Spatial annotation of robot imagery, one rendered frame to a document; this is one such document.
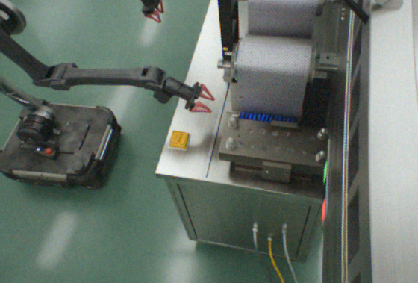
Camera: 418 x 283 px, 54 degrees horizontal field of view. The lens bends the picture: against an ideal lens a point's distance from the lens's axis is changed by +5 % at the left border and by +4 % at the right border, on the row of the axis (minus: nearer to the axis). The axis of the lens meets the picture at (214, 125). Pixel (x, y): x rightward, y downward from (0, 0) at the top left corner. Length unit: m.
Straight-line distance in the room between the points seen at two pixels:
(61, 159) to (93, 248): 0.56
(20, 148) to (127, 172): 0.64
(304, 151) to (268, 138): 0.14
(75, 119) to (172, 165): 1.26
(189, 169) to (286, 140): 0.40
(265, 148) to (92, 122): 1.48
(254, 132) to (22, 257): 1.69
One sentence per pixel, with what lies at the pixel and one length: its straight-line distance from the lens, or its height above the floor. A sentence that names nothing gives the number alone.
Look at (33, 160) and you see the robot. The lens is 2.65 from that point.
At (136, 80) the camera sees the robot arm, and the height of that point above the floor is 1.19.
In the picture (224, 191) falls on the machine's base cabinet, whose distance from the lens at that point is 1.58.
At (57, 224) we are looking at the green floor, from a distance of 2.67.
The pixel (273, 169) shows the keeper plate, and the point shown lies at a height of 1.00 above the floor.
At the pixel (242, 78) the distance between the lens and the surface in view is 1.37.
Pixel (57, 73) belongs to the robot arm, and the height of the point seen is 1.17.
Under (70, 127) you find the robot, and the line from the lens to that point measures 2.66.
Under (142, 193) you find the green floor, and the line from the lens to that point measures 2.57.
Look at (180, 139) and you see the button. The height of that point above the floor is 0.92.
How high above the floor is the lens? 2.25
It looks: 55 degrees down
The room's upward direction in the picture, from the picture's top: 8 degrees counter-clockwise
